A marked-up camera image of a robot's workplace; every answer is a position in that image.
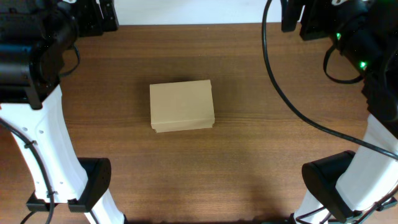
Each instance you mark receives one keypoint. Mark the cardboard box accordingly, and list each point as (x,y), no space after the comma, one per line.
(181,106)

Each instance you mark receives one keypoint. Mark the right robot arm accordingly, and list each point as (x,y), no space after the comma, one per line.
(352,169)

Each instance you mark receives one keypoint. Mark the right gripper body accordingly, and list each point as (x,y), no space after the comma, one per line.
(319,23)

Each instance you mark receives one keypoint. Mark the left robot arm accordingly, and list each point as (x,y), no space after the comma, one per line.
(34,36)

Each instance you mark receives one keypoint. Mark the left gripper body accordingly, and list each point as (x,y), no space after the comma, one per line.
(90,22)

